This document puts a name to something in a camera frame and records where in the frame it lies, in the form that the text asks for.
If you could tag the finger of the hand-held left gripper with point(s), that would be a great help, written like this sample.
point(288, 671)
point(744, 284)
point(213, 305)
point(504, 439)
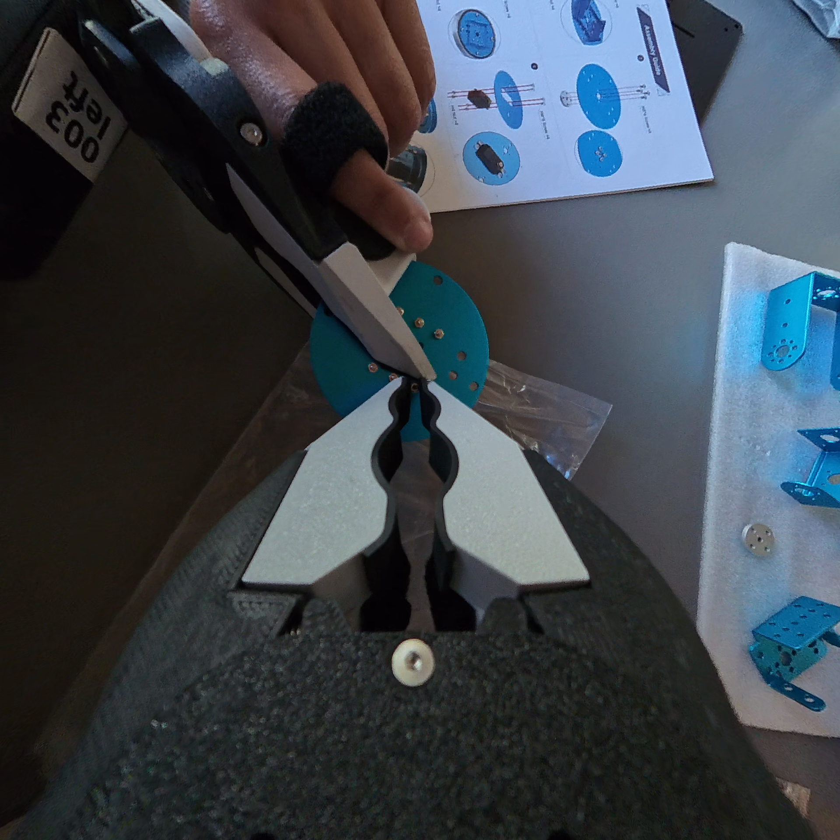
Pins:
point(285, 279)
point(374, 315)

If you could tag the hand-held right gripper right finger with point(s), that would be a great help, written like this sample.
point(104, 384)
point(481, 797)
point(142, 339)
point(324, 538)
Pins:
point(512, 518)

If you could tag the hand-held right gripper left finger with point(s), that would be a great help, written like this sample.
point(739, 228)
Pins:
point(315, 518)

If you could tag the white assembly guide sheet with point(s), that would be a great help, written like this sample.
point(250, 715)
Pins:
point(682, 144)

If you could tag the perforated blue U bracket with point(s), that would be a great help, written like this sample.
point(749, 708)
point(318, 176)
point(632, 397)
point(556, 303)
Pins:
point(787, 623)

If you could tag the clear plastic bag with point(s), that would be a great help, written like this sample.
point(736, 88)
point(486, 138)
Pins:
point(551, 420)

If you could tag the white foam sheet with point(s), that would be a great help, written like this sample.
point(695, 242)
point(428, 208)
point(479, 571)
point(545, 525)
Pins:
point(728, 426)

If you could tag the blue round metal plate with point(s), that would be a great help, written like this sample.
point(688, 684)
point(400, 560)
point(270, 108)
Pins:
point(459, 321)

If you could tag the small blue angled bracket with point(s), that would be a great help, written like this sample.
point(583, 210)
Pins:
point(817, 472)

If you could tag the person's left hand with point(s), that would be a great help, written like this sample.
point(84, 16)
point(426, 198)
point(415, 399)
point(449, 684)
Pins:
point(315, 39)

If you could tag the silver round metal hub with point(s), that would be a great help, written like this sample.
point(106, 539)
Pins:
point(751, 548)

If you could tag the black flat panel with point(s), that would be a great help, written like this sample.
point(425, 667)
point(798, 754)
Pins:
point(709, 39)

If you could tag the tall blue U bracket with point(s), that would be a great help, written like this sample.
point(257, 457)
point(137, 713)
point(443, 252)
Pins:
point(787, 315)

